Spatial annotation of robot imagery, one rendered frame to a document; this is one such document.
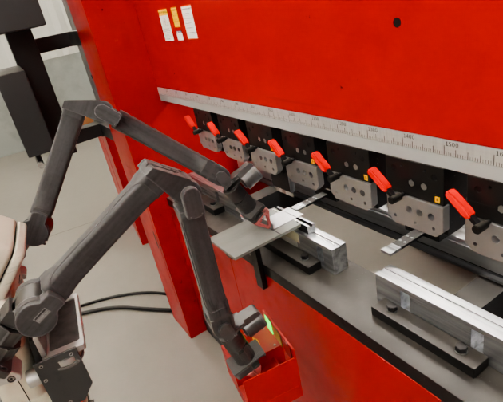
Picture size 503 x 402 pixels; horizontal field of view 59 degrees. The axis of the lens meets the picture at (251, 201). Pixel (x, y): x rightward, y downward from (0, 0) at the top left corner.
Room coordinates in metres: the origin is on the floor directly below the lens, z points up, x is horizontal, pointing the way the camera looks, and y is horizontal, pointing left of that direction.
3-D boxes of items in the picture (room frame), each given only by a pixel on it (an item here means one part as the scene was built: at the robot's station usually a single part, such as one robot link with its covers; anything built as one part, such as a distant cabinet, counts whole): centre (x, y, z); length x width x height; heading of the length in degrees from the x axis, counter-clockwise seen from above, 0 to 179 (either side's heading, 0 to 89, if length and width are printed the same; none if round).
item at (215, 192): (1.87, 0.14, 0.92); 0.50 x 0.06 x 0.10; 28
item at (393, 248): (1.10, -0.45, 1.01); 0.26 x 0.12 x 0.05; 118
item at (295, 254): (1.32, -0.09, 0.89); 0.30 x 0.05 x 0.03; 28
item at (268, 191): (1.96, -0.24, 0.81); 0.64 x 0.08 x 0.14; 118
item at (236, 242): (1.32, 0.01, 1.00); 0.26 x 0.18 x 0.01; 118
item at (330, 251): (1.34, -0.14, 0.92); 0.39 x 0.06 x 0.10; 28
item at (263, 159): (1.41, -0.10, 1.26); 0.15 x 0.09 x 0.17; 28
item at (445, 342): (0.83, -0.35, 0.89); 0.30 x 0.05 x 0.03; 28
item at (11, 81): (2.19, 0.96, 1.42); 0.45 x 0.12 x 0.36; 24
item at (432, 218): (0.88, -0.39, 1.26); 0.15 x 0.09 x 0.17; 28
